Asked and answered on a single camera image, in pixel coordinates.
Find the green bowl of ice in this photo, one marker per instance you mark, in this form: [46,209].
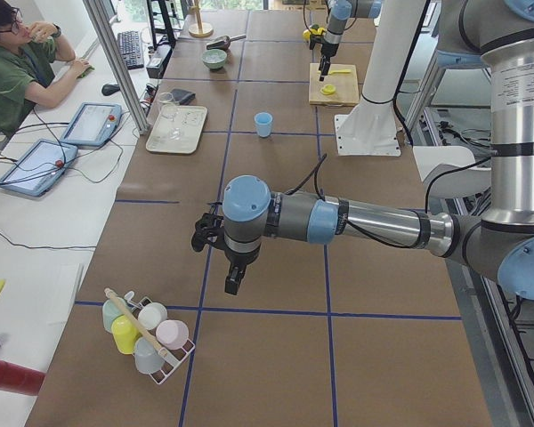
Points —
[214,59]

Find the cream bear tray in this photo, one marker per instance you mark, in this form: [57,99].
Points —
[190,119]

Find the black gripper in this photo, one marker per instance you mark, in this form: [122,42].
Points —
[327,49]
[239,259]

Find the seated person green shirt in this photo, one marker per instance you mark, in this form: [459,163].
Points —
[38,67]

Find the red cylinder bottle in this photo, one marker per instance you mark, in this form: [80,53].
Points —
[19,379]

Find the whole yellow lemon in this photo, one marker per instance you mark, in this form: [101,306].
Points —
[314,35]

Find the wooden rack handle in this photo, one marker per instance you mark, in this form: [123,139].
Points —
[161,350]

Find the wooden mug tree stand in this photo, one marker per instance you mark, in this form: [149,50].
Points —
[199,29]

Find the light blue cup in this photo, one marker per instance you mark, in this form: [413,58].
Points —
[263,124]

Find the yellow plastic knife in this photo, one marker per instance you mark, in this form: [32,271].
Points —
[340,71]

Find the far teach pendant tablet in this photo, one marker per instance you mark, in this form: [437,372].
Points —
[93,124]

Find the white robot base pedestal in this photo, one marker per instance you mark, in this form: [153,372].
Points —
[370,128]

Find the white wire cup rack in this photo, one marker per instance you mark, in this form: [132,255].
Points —
[175,357]

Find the green cup in rack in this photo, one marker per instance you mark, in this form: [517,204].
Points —
[109,313]

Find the grey cup in rack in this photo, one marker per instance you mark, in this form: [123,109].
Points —
[146,358]

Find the aluminium frame post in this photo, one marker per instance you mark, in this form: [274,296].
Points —
[105,34]

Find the pink cup in rack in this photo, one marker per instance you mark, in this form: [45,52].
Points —
[173,334]

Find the metal ice scoop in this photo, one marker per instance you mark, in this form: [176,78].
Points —
[224,42]

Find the clear wine glass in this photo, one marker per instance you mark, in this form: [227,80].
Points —
[169,113]

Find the wooden cutting board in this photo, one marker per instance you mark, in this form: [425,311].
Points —
[347,87]

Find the yellow cup in rack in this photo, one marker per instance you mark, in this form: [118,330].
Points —
[125,334]

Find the grey folded cloth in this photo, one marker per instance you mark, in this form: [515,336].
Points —
[182,97]

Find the lemon slice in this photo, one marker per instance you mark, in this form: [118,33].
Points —
[328,89]

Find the near teach pendant tablet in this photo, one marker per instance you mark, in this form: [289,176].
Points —
[39,168]

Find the white cup in rack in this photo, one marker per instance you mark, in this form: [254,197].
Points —
[152,315]

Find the black keyboard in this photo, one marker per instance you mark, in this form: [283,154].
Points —
[130,47]

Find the black computer mouse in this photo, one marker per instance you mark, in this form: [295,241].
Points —
[109,89]

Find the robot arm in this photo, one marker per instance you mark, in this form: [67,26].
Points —
[498,244]
[340,12]

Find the teach pendant tablet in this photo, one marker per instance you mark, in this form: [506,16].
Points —
[93,124]
[39,168]

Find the white chair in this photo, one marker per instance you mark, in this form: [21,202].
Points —
[459,182]

